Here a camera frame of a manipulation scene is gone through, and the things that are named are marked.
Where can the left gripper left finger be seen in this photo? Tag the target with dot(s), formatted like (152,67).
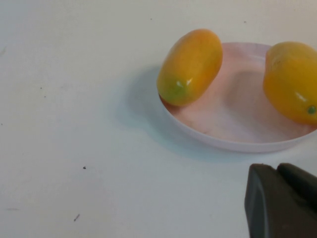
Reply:
(272,210)

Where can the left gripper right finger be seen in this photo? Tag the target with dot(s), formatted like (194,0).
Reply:
(299,181)

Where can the yellow plastic mango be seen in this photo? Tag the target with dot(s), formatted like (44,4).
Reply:
(292,81)

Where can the orange tinted plastic mango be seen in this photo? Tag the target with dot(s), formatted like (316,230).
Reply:
(190,67)

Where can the pink round plate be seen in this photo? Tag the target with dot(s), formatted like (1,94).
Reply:
(235,119)

